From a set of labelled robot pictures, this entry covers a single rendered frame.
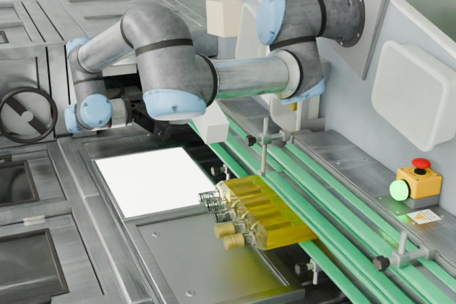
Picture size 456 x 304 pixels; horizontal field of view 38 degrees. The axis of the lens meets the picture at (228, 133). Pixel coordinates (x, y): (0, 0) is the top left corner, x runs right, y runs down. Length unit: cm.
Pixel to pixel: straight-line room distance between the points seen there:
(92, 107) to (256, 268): 59
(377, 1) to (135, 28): 59
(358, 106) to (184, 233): 59
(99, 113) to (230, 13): 85
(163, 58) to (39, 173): 116
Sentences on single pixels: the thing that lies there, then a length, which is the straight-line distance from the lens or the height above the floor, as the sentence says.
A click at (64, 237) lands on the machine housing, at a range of 197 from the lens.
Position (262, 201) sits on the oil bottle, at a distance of 172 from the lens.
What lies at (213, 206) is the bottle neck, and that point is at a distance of 173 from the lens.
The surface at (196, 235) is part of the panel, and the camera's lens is 186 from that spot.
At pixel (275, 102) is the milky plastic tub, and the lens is 198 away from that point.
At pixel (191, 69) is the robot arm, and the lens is 128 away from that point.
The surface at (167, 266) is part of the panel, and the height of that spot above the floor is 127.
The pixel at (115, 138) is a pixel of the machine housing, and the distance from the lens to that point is 254.
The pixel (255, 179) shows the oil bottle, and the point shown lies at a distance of 183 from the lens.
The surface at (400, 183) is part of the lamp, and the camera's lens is 148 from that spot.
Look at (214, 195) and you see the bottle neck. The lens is 179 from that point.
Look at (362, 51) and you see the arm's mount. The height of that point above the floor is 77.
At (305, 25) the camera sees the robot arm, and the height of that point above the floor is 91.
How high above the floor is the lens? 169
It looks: 21 degrees down
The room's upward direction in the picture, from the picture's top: 99 degrees counter-clockwise
